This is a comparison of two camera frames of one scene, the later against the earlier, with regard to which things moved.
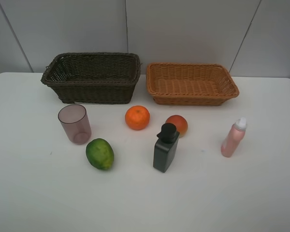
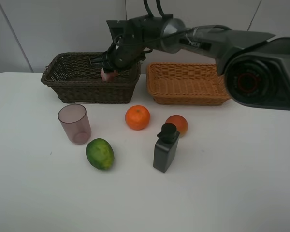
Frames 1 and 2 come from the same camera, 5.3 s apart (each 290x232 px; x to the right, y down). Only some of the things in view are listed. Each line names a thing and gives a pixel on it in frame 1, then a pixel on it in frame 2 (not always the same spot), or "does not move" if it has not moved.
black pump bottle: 165,147 does not move
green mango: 100,153 does not move
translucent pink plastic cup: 75,120 does not move
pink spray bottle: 233,137 → 109,77
